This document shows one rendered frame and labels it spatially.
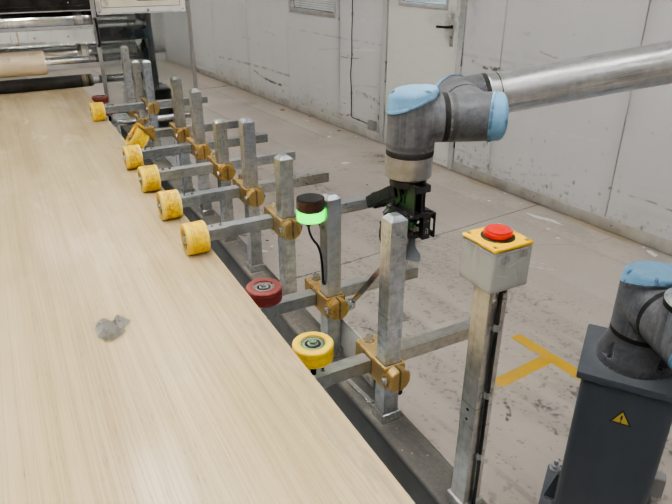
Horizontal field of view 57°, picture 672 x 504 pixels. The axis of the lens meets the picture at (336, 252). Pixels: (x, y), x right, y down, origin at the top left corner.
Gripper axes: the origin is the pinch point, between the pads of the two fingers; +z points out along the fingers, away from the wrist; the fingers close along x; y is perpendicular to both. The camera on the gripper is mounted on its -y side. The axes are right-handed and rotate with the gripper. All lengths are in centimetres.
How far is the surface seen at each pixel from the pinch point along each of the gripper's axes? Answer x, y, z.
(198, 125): -8, -113, -5
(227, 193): -14, -67, 4
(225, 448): -47, 25, 9
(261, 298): -24.8, -15.2, 9.2
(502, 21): 241, -242, -16
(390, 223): -9.9, 11.6, -15.9
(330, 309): -10.4, -10.4, 13.5
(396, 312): -7.9, 12.1, 2.7
